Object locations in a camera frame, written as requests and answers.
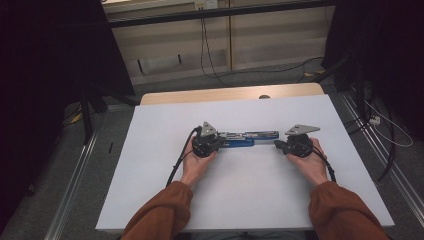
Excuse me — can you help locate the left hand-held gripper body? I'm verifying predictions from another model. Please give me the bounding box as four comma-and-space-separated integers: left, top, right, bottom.
192, 121, 226, 159

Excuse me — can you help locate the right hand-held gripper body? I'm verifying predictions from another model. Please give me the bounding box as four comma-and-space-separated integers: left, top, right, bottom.
284, 124, 321, 159

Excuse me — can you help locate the blue stapler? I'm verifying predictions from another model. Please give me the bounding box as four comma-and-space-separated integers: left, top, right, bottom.
218, 130, 280, 149

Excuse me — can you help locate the person's left hand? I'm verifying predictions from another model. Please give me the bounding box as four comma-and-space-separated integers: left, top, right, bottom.
180, 138, 218, 188

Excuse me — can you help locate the person's right hand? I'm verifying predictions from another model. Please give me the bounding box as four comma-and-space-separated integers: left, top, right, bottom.
287, 137, 329, 187

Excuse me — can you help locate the wooden table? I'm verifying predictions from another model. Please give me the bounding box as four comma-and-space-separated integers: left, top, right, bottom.
139, 82, 326, 106

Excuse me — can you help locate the white table sheet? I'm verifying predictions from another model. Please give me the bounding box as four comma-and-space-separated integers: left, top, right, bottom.
95, 94, 395, 233

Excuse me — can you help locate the black metal stand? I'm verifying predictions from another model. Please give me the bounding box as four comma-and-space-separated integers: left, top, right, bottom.
78, 84, 138, 146
311, 54, 371, 134

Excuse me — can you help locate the black metal crossbar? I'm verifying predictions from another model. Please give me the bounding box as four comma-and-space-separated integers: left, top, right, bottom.
105, 0, 338, 29

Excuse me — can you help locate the black curtain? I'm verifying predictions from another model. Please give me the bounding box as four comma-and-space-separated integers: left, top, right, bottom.
0, 0, 136, 231
324, 0, 424, 141

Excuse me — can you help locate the right hand-held gripper cable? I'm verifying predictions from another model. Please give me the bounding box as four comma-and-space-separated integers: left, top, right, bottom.
311, 146, 337, 184

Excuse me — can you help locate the hand-held gripper cable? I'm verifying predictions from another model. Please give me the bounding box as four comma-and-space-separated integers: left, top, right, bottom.
311, 146, 337, 184
165, 125, 204, 188

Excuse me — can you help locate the left hand-held gripper cable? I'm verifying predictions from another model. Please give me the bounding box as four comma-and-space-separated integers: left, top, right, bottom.
165, 125, 204, 188

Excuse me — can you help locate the black floor cable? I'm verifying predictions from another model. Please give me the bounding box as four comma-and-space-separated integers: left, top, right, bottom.
375, 109, 398, 183

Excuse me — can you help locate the white floor cable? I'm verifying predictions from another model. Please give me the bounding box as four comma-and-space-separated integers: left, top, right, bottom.
364, 99, 415, 149

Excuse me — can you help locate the aluminium floor rail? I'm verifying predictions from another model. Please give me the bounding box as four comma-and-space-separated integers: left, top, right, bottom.
338, 89, 424, 219
44, 103, 136, 240

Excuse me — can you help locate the thin black wall cable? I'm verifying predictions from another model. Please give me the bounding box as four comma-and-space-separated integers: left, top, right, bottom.
227, 0, 233, 70

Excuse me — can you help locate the white wall socket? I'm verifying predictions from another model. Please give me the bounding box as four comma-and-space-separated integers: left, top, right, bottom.
194, 0, 219, 10

